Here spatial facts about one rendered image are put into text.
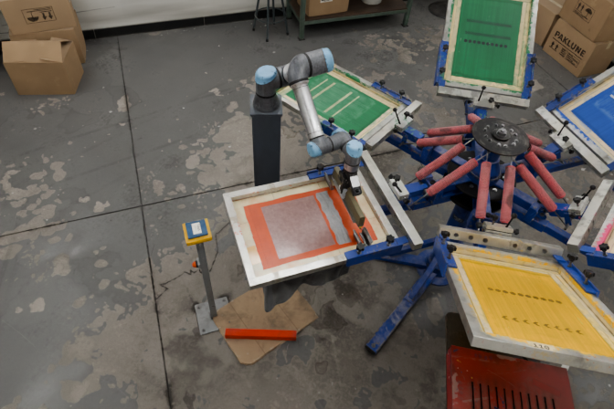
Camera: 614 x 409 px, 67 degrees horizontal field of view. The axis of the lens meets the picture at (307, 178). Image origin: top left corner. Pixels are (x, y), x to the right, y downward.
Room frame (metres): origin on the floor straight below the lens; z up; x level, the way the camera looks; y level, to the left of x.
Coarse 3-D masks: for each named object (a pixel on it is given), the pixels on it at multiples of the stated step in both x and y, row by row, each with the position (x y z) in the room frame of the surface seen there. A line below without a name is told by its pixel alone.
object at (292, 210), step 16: (320, 192) 1.70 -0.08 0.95; (336, 192) 1.71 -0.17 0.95; (256, 208) 1.54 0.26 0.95; (272, 208) 1.55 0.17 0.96; (288, 208) 1.56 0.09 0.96; (304, 208) 1.57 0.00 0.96; (320, 208) 1.58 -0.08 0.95; (336, 208) 1.59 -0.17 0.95; (256, 224) 1.44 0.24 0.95; (272, 224) 1.45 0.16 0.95; (288, 224) 1.46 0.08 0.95
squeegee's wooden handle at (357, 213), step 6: (336, 168) 1.71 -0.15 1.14; (336, 174) 1.68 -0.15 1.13; (336, 180) 1.67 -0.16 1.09; (348, 192) 1.55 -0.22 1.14; (348, 198) 1.52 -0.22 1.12; (354, 198) 1.51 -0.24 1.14; (348, 204) 1.51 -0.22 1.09; (354, 204) 1.47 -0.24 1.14; (354, 210) 1.45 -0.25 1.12; (360, 210) 1.44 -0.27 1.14; (354, 216) 1.44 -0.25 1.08; (360, 216) 1.40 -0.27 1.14; (360, 222) 1.39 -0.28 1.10
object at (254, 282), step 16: (304, 176) 1.77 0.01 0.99; (240, 192) 1.62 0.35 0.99; (256, 192) 1.63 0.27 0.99; (272, 192) 1.67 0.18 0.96; (368, 192) 1.70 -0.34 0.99; (384, 224) 1.48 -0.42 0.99; (240, 240) 1.31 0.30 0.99; (240, 256) 1.22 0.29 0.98; (336, 256) 1.26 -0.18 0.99; (288, 272) 1.15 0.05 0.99; (304, 272) 1.16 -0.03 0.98
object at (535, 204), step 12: (468, 144) 2.20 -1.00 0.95; (420, 156) 2.04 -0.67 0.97; (432, 156) 2.04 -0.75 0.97; (456, 156) 2.01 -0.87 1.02; (516, 156) 2.08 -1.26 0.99; (504, 168) 1.94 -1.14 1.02; (528, 168) 1.98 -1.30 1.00; (432, 180) 1.77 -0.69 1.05; (468, 180) 1.82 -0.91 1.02; (444, 192) 1.76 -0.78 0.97; (516, 192) 1.76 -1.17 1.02; (432, 204) 1.68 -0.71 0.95; (528, 204) 1.68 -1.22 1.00; (540, 204) 1.66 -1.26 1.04; (528, 216) 1.62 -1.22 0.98; (540, 216) 1.62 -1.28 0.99; (480, 228) 1.53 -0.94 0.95
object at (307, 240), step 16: (304, 224) 1.47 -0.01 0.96; (320, 224) 1.48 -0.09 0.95; (352, 224) 1.49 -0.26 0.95; (368, 224) 1.50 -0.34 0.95; (256, 240) 1.34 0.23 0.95; (272, 240) 1.35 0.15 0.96; (288, 240) 1.35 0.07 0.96; (304, 240) 1.36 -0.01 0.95; (320, 240) 1.37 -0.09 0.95; (352, 240) 1.39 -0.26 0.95; (272, 256) 1.26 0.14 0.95; (288, 256) 1.26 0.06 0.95; (304, 256) 1.27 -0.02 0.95
